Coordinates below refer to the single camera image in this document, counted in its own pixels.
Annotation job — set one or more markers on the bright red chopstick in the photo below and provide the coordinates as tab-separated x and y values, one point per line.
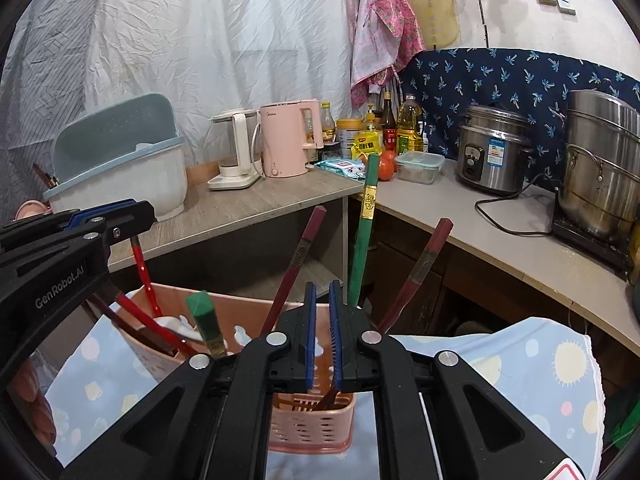
145	277

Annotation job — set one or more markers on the gold flower spoon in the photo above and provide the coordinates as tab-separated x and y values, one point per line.
328	399

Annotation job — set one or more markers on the dark purple chopstick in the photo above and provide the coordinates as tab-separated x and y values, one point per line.
123	325

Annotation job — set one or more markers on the red tomato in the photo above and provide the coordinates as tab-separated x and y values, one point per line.
386	166

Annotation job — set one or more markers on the steel rice cooker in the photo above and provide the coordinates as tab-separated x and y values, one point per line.
493	150

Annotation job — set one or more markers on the navy floral cloth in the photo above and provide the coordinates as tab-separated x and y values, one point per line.
533	84

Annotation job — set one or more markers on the pink perforated utensil holder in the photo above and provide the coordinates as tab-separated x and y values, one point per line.
296	427

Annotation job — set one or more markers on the person's left hand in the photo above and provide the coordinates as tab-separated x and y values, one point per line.
36	409

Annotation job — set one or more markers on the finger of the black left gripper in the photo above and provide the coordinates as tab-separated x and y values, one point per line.
115	221

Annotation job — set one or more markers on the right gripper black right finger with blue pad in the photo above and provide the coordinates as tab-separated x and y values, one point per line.
435	416

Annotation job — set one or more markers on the pink electric kettle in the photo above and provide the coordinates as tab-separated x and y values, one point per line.
289	129

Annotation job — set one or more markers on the blue wet wipes pack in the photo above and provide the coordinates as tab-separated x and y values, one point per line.
354	169

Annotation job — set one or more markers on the maroon chopstick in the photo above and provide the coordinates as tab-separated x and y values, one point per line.
417	275
300	253

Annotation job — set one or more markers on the blue planet print tablecloth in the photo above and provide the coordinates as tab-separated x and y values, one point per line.
542	367

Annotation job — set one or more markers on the white dish rack teal lid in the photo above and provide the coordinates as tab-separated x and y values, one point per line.
127	151

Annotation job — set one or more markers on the green chopstick gold band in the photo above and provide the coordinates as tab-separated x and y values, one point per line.
202	309

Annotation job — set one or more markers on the black induction cooker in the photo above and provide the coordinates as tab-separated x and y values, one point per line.
614	254

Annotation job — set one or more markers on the dark soy sauce bottle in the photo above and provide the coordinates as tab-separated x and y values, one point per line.
388	123

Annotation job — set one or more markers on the white electric kettle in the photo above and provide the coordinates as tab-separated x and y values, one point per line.
235	148

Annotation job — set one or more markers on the clear food container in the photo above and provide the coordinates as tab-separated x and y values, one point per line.
419	167

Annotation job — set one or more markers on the large steel steamer pot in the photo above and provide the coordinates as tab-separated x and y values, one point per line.
600	190

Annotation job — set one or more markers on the yellow fly swatter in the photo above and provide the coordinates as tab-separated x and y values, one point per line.
438	22

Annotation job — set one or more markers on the pink floral apron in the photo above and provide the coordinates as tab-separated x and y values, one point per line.
386	38

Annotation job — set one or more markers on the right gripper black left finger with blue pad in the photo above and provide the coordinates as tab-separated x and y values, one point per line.
209	419

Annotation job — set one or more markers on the yellow cooking oil bottle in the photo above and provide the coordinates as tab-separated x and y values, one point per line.
409	135

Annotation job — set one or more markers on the white green ceramic spoon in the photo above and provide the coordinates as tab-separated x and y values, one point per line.
181	328

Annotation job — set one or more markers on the yellow seasoning packet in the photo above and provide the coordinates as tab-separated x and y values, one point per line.
366	143

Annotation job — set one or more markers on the green chopstick in holder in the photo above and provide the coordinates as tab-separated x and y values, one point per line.
363	234

